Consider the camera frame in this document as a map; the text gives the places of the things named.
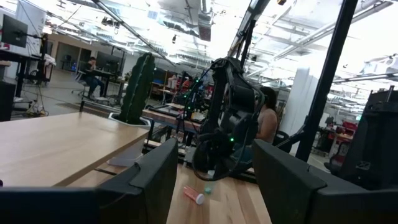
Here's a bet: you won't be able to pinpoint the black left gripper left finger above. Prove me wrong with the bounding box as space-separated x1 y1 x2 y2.
98 138 179 224

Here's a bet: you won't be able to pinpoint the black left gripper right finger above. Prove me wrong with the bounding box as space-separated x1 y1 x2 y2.
252 139 327 224

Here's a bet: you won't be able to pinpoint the orange medicine bottle white cap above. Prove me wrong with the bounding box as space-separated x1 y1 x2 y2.
182 185 205 205

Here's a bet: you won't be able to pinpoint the black monitor on arm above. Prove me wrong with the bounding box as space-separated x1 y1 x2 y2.
1 14 29 49

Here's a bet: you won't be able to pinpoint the black office chair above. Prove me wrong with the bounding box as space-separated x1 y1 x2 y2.
272 130 292 154

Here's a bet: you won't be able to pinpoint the person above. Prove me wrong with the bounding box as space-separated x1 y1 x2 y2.
81 57 106 100
254 86 280 144

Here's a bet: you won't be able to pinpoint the wooden workbench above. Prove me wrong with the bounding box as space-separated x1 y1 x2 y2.
142 102 215 133

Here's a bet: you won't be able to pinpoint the red tool cart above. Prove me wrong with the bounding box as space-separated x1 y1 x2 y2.
320 120 358 156

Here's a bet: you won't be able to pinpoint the green cactus in white pot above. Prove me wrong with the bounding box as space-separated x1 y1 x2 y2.
107 52 156 167

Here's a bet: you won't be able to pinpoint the black bulky equipment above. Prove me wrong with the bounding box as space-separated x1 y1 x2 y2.
323 85 398 191

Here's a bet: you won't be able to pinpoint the brown floor mat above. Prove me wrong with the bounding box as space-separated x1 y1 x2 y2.
55 101 122 114

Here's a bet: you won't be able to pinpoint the black rig slanted beam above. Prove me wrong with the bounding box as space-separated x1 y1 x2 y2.
228 0 271 58

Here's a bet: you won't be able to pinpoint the black monitor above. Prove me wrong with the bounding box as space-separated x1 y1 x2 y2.
95 51 123 75

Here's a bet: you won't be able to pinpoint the white cloth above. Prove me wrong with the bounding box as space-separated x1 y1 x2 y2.
44 53 57 67

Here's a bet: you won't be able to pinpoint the black box cabinet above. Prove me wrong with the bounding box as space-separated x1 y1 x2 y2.
0 80 17 123

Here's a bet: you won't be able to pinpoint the black standing desk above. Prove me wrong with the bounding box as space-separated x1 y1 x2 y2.
0 49 55 98

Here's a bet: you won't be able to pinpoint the black rig upright post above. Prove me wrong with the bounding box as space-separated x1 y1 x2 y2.
294 0 359 162

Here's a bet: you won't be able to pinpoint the tangled floor cables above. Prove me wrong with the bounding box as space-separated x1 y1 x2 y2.
25 101 50 118

